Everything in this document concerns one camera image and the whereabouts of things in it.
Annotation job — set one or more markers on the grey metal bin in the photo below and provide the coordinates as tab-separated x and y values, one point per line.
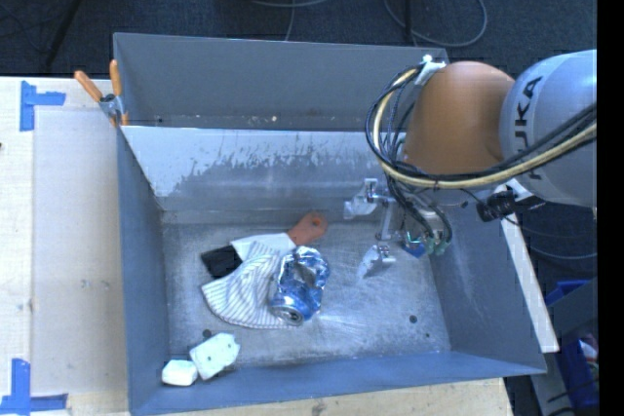
273	190

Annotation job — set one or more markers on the black cylinder on white bracket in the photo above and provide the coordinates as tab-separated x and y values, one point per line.
498	205

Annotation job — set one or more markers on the crushed blue and silver can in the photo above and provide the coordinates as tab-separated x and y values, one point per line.
300	280

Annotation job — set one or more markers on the small white block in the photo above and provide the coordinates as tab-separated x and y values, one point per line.
179	372

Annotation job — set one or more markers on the white block with holes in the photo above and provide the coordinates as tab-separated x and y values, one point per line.
214	354

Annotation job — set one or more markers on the white striped cloth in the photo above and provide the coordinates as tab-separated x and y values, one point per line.
244	292

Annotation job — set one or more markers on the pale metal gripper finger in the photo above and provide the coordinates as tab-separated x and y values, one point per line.
374	260
358	205

